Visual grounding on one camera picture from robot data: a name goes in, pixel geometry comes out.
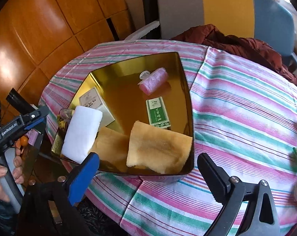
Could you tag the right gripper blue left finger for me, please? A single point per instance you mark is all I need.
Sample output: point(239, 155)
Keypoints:
point(80, 177)

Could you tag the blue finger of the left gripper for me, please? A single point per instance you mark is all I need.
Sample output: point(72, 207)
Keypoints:
point(31, 123)
point(37, 115)

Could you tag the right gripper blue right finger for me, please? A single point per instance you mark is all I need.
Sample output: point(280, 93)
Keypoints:
point(215, 177)

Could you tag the white foam block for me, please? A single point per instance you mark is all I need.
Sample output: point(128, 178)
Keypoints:
point(81, 133)

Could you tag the green small box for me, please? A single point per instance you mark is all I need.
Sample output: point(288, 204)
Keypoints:
point(157, 113)

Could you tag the pink plastic hair roller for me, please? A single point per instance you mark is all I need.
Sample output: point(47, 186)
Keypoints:
point(150, 82)

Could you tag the gold tray box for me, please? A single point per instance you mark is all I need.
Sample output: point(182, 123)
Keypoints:
point(117, 84)

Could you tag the person's left hand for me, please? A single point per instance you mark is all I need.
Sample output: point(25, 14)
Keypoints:
point(17, 174)

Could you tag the pale yellow sponge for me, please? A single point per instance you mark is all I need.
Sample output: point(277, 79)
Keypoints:
point(112, 149)

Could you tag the white small box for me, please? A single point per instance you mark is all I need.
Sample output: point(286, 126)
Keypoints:
point(92, 99)

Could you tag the striped pink green bedsheet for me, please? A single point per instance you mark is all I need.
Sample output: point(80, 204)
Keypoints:
point(245, 118)

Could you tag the wooden wardrobe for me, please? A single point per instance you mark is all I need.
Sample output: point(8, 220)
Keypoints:
point(38, 37)

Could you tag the maroon jacket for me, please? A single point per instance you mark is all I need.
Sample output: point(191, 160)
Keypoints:
point(249, 48)

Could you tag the grey yellow blue chair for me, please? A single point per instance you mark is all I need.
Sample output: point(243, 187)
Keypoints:
point(265, 20)

